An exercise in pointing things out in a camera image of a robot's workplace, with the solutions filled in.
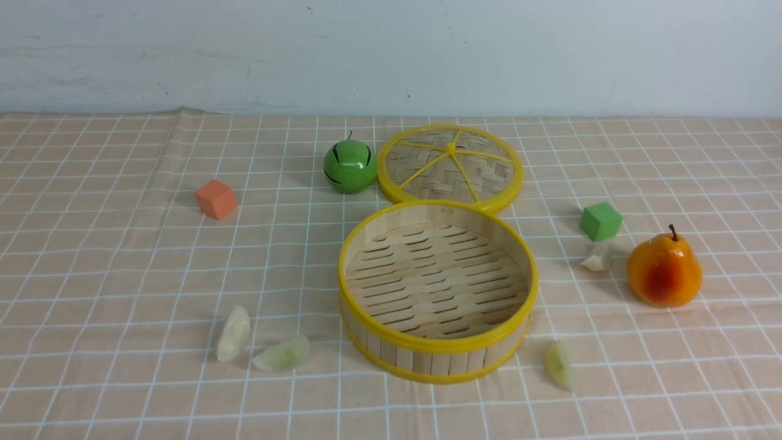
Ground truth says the pale green dumpling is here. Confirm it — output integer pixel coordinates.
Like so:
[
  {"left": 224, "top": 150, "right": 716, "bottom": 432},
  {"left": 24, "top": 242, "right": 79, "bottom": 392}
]
[{"left": 252, "top": 334, "right": 310, "bottom": 373}]

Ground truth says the small white dumpling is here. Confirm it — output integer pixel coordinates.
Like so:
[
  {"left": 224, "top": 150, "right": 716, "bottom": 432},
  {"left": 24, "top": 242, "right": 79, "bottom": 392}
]
[{"left": 580, "top": 240, "right": 611, "bottom": 273}]

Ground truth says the green tinted dumpling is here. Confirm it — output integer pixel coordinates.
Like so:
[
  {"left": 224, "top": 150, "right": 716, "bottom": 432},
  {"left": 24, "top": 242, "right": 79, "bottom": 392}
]
[{"left": 543, "top": 342, "right": 572, "bottom": 392}]

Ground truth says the bamboo steamer tray yellow rim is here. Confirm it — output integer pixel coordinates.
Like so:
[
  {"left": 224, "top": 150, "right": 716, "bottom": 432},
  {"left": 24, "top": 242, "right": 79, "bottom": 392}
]
[{"left": 337, "top": 200, "right": 538, "bottom": 384}]

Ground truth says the bamboo steamer lid yellow rim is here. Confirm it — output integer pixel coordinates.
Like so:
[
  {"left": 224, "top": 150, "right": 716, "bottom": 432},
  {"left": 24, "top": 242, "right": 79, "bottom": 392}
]
[{"left": 376, "top": 125, "right": 524, "bottom": 213}]

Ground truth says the green toy apple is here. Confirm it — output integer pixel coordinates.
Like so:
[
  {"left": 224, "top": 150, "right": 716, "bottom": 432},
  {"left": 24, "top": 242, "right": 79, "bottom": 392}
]
[{"left": 323, "top": 131, "right": 378, "bottom": 194}]

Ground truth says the orange cube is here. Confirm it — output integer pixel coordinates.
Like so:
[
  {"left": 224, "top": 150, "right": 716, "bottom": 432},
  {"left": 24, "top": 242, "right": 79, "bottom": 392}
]
[{"left": 194, "top": 179, "right": 238, "bottom": 221}]

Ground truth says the green cube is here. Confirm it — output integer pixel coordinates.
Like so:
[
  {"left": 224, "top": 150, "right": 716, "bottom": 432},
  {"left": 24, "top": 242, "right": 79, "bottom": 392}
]
[{"left": 579, "top": 202, "right": 623, "bottom": 243}]

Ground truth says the peach checkered tablecloth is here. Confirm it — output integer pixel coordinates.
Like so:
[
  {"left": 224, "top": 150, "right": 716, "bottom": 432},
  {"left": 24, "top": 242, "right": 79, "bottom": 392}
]
[{"left": 1, "top": 109, "right": 781, "bottom": 439}]

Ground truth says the orange yellow toy pear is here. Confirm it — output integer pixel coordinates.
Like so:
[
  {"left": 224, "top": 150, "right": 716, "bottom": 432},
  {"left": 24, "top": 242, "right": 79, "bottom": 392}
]
[{"left": 626, "top": 224, "right": 703, "bottom": 307}]

